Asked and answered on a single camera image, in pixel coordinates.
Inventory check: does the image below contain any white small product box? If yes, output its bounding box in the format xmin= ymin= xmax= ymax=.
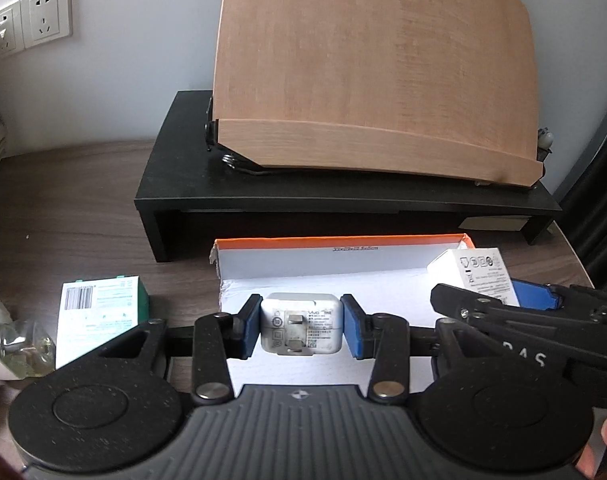
xmin=427 ymin=248 xmax=520 ymax=307

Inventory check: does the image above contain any white cube USB charger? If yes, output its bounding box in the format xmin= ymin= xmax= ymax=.
xmin=261 ymin=292 xmax=343 ymax=356

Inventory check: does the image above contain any teal product box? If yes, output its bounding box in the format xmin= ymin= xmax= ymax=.
xmin=55 ymin=275 xmax=149 ymax=368

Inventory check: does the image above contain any white mosquito plug with bottle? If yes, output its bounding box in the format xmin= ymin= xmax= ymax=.
xmin=0 ymin=301 xmax=56 ymax=382

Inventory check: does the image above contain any orange white shoebox lid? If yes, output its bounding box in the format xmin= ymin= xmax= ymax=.
xmin=208 ymin=232 xmax=477 ymax=395

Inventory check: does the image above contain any black monitor riser shelf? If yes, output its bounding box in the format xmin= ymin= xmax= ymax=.
xmin=134 ymin=90 xmax=561 ymax=262

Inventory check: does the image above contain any wooden book stand board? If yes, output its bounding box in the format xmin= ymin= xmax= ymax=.
xmin=208 ymin=0 xmax=543 ymax=186

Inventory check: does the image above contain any white wall socket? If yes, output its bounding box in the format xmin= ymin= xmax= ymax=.
xmin=0 ymin=1 xmax=24 ymax=60
xmin=20 ymin=0 xmax=72 ymax=49

